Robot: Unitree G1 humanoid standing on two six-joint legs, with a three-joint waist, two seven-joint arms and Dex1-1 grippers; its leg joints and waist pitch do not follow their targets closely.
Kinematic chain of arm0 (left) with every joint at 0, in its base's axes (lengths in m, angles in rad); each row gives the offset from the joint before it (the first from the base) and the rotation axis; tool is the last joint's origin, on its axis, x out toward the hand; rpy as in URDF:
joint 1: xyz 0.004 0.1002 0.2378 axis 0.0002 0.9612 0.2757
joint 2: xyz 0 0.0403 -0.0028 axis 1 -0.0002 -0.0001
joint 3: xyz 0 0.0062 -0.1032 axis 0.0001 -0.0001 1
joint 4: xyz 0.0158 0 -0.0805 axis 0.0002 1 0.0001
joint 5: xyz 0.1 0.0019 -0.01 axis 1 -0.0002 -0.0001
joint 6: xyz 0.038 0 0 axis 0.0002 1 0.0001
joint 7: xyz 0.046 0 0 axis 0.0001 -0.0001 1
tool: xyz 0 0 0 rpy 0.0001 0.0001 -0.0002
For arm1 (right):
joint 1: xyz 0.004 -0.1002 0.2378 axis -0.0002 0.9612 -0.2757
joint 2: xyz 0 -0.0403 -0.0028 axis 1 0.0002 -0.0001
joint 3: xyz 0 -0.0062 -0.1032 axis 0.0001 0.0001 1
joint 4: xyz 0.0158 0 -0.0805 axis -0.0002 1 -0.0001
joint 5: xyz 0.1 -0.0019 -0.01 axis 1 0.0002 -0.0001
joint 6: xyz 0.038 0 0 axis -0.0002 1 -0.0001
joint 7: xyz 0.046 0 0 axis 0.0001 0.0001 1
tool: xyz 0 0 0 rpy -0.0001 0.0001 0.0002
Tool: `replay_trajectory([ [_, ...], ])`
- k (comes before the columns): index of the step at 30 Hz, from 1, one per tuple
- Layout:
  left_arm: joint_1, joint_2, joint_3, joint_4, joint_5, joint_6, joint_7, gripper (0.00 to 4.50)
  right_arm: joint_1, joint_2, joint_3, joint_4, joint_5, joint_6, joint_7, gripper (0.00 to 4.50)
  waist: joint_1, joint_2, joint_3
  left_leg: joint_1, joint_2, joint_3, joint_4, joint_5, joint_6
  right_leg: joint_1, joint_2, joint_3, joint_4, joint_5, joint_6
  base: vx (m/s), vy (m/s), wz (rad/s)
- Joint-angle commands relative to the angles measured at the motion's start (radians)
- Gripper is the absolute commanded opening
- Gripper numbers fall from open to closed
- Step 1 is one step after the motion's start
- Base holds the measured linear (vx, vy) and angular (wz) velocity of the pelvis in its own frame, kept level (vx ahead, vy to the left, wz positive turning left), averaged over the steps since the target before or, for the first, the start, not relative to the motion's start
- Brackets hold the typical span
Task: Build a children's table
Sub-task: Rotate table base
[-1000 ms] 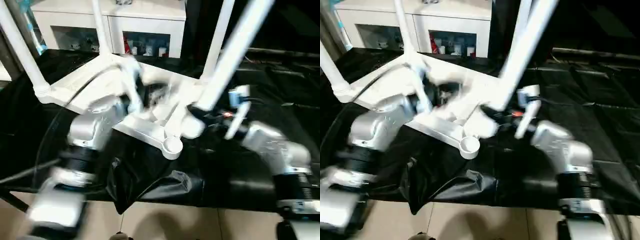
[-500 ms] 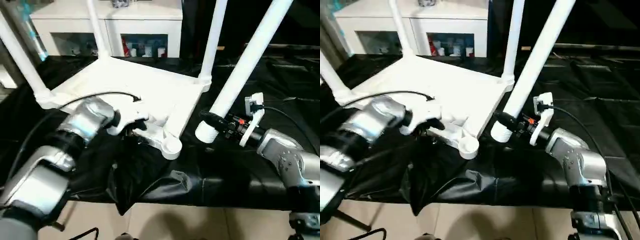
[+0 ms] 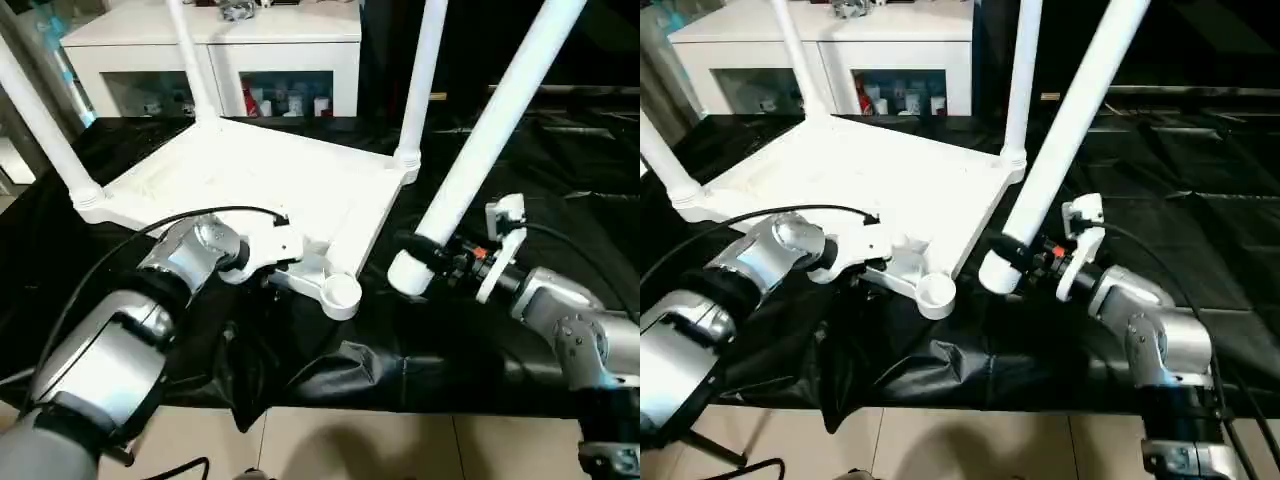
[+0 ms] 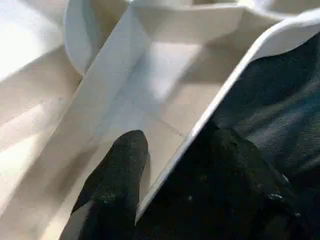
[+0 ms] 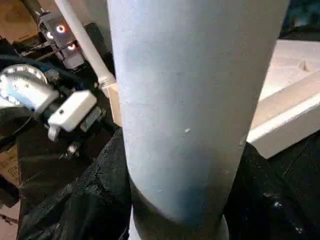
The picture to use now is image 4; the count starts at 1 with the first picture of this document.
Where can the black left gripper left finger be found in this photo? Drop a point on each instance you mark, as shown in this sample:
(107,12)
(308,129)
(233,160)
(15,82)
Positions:
(112,187)

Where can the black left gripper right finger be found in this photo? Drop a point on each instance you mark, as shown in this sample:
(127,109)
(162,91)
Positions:
(225,187)

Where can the black mat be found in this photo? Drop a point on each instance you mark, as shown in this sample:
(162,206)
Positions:
(275,87)

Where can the white plastic table top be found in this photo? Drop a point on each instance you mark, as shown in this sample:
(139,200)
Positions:
(75,112)

